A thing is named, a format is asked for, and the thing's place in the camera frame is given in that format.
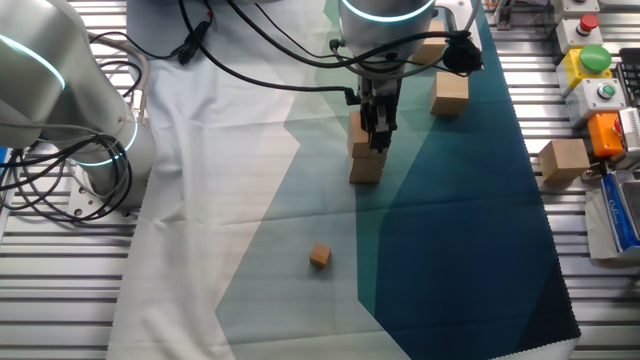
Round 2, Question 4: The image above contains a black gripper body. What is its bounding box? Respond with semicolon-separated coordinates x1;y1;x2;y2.
356;73;404;112

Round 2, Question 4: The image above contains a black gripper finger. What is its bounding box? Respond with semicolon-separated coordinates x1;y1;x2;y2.
359;102;375;144
370;103;398;154

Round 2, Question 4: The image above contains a small wooden cube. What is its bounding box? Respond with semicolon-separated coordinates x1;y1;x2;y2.
308;242;333;269

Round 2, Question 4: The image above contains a small metal clamp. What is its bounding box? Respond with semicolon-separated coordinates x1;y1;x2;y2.
492;0;519;32

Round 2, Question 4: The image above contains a blue green white tablecloth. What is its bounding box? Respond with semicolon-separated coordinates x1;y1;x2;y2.
105;0;582;360

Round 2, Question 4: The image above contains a yellow box green mushroom button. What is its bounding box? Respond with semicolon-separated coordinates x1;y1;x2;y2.
555;44;614;97

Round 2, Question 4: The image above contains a grey box red button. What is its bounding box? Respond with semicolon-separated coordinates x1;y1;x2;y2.
555;13;604;54

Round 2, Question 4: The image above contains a grey box green lit button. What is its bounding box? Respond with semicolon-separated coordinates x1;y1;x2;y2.
564;77;629;127

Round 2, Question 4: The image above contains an orange box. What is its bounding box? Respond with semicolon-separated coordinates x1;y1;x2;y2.
587;110;626;159

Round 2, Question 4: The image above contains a silver ribbed device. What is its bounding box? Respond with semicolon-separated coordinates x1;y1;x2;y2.
615;106;640;162

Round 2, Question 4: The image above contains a blue and silver device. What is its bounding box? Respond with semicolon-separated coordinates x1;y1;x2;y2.
599;169;640;255

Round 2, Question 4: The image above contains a black keyboard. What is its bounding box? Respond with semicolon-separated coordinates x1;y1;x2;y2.
615;47;640;109

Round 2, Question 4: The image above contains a black camera cable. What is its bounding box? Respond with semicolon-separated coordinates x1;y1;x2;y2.
227;0;474;70

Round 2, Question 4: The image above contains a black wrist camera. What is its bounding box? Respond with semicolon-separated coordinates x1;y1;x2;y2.
442;37;484;77

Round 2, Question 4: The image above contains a white camera bracket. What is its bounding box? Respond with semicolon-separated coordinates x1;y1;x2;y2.
433;0;484;51

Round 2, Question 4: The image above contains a thick black gripper cable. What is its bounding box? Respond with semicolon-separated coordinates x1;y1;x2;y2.
177;0;362;106

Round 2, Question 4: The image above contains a black bundled cable connector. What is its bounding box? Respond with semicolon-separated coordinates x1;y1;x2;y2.
176;0;216;67

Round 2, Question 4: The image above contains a plain grey switch box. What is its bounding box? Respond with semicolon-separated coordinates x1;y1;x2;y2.
552;0;601;24

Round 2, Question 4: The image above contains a small metal bracket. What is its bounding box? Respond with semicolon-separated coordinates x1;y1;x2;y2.
579;160;604;182

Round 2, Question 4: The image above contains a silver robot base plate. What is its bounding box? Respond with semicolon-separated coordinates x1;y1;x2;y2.
67;169;142;220

